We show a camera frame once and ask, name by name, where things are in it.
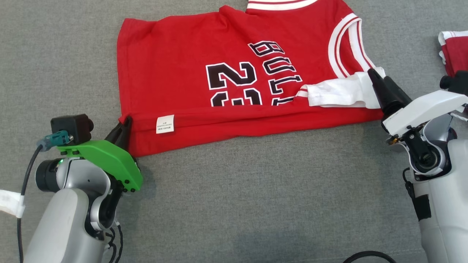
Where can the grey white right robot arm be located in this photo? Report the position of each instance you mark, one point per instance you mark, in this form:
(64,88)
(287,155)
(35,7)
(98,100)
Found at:
(446,219)

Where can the red white basketball jersey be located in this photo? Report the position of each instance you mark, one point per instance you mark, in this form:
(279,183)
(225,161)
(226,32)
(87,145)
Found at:
(164,65)

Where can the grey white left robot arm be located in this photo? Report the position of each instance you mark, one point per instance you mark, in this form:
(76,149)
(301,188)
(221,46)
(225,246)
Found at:
(62,219)

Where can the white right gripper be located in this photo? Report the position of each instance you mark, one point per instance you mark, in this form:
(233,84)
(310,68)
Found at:
(420,109)

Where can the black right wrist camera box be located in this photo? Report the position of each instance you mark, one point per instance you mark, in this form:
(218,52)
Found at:
(459,84)

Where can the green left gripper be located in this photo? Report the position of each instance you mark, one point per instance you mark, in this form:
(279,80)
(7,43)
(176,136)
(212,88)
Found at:
(109,157)

